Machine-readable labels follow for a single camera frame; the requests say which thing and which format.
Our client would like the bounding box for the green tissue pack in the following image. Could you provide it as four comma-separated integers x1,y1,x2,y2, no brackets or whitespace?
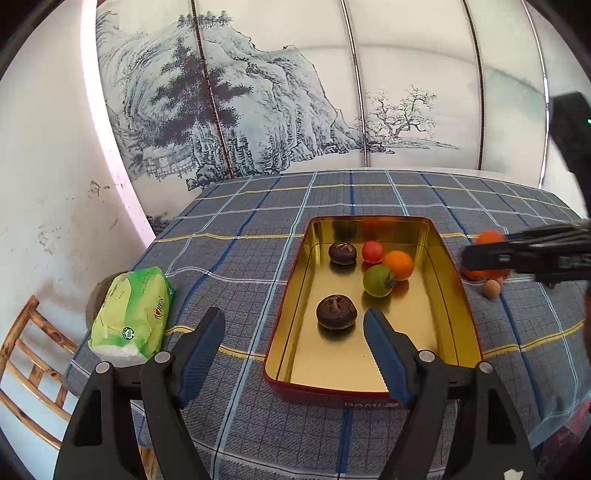
88,267,175,367

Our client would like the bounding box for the landscape painted folding screen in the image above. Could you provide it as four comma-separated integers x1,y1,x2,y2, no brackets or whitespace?
95,0,591,195

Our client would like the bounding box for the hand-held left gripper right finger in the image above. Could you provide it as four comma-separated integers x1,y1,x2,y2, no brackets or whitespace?
363,308,539,480

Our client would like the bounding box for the red tin box gold interior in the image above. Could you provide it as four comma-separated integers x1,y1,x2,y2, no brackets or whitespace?
262,215,484,409

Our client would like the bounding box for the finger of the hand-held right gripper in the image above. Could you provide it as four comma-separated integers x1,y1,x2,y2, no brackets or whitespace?
505,220,591,241
462,239,591,284

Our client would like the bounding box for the blue plaid tablecloth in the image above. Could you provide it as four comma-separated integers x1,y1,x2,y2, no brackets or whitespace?
65,170,591,480

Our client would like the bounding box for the wooden chair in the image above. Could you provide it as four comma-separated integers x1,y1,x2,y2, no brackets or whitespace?
0,295,158,480

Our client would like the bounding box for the green tomato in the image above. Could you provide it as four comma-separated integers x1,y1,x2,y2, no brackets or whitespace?
363,265,397,298

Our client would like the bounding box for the person's dark maroon clothing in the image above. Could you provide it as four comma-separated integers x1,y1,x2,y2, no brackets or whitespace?
531,399,591,480

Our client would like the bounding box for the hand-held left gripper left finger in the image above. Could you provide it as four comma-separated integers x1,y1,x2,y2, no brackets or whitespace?
53,307,227,480

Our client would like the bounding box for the dark purple mangosteen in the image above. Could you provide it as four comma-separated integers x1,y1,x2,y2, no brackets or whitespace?
316,295,358,330
328,241,358,265

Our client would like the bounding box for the medium orange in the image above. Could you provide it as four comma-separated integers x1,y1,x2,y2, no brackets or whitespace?
382,250,414,282

